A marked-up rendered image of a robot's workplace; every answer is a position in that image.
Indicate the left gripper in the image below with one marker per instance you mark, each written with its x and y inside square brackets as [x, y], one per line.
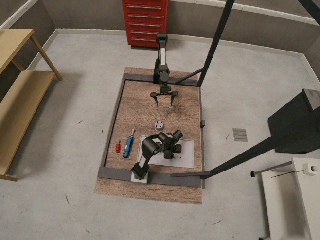
[175, 149]

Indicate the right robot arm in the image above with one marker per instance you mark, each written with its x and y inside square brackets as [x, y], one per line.
[160, 64]

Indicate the grey cylinder with studs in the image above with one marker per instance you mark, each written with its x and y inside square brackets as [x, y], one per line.
[158, 126]

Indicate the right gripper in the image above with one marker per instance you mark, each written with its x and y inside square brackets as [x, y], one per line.
[154, 94]

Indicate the blue cylinder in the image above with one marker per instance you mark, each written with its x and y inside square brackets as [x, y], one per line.
[128, 145]

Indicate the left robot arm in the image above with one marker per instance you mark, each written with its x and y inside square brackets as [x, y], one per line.
[150, 148]

